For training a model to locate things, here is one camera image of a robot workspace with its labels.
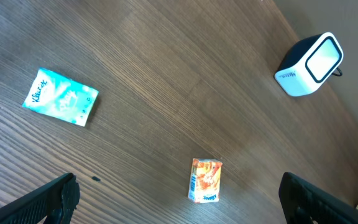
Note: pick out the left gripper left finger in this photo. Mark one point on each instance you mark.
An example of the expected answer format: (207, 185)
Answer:
(54, 202)

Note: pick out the small orange snack box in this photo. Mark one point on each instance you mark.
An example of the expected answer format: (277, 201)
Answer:
(205, 180)

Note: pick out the small teal white box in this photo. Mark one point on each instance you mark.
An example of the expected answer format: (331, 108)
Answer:
(57, 96)

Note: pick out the white barcode scanner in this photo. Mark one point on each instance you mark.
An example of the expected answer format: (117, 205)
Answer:
(309, 63)

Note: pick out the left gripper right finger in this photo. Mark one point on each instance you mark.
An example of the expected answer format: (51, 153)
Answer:
(303, 202)

